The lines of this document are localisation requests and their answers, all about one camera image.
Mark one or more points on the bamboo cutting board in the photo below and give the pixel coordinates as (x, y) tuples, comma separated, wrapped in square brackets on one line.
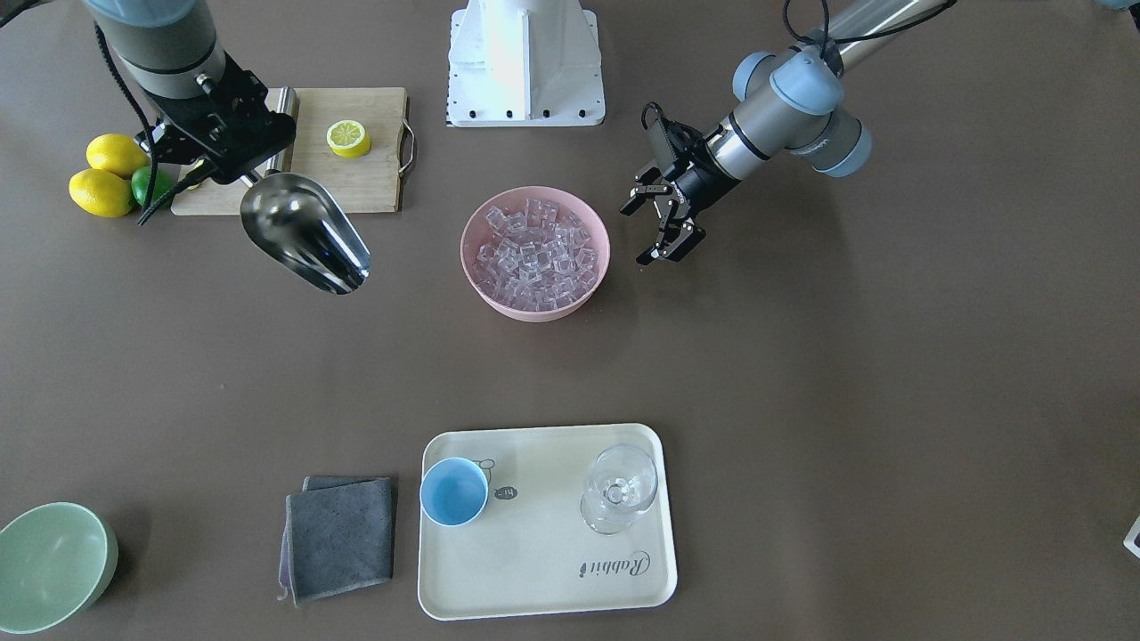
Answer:
[(366, 185)]

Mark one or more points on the green bowl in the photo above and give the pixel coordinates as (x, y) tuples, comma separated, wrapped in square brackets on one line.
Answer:
[(56, 561)]

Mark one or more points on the clear wine glass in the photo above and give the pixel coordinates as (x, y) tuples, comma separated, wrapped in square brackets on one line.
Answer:
[(620, 487)]

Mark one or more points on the lower yellow lemon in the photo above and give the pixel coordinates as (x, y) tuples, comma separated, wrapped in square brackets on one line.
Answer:
[(101, 193)]

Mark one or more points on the pink bowl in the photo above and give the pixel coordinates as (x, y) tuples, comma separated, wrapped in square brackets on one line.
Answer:
[(515, 198)]

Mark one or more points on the light blue cup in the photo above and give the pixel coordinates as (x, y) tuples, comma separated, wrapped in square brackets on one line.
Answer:
[(454, 491)]

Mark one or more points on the halved lemon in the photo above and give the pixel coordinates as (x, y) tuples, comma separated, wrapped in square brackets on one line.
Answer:
[(348, 139)]

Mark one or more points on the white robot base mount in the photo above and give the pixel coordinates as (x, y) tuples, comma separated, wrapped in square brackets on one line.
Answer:
[(524, 64)]

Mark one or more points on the stainless steel ice scoop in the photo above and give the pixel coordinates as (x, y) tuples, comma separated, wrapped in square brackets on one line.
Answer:
[(297, 222)]

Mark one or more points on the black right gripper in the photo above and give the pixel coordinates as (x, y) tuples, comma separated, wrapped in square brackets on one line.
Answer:
[(256, 135)]

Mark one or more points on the grey folded cloth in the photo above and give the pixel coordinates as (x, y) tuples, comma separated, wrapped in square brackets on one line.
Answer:
[(339, 536)]

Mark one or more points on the green lime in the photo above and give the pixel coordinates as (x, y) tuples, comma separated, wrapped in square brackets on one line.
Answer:
[(149, 185)]

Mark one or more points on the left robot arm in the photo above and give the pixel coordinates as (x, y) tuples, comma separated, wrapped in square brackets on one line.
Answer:
[(789, 101)]

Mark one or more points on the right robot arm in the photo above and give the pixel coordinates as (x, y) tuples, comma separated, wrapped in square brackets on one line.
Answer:
[(163, 44)]

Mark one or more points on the upper yellow lemon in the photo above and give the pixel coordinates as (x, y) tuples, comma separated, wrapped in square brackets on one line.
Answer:
[(118, 154)]

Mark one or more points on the clear ice cubes pile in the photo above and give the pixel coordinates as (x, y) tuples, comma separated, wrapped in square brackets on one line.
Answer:
[(537, 258)]

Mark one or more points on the cream serving tray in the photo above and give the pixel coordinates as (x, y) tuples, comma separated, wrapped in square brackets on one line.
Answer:
[(530, 552)]

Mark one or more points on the yellow lemon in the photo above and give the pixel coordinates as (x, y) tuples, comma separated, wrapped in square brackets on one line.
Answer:
[(118, 154), (101, 193)]

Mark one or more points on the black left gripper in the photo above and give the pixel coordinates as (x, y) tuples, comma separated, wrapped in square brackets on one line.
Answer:
[(706, 181)]

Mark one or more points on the steel muddler black tip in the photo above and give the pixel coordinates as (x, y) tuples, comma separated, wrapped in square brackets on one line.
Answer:
[(287, 104)]

